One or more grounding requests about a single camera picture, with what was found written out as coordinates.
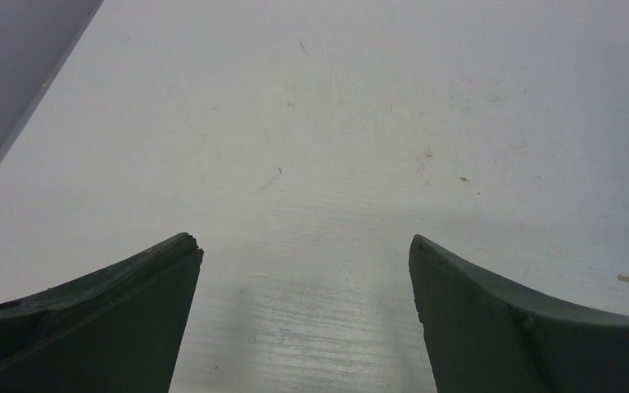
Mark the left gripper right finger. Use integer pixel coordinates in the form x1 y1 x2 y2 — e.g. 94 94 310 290
409 235 629 392

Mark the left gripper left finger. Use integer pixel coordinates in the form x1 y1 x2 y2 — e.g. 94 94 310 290
0 233 203 392

